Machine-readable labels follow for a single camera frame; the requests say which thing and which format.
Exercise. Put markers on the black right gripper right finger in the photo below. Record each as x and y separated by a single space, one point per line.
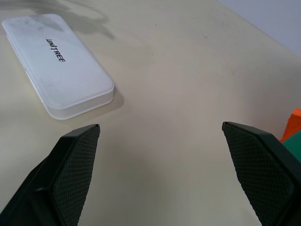
261 169

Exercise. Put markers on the white plastic Unitree box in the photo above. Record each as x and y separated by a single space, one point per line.
58 64

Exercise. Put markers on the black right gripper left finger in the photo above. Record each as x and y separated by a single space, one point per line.
63 174

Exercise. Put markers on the green flat object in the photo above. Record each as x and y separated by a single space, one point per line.
292 146

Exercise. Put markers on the orange plastic piece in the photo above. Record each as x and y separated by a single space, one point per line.
291 124

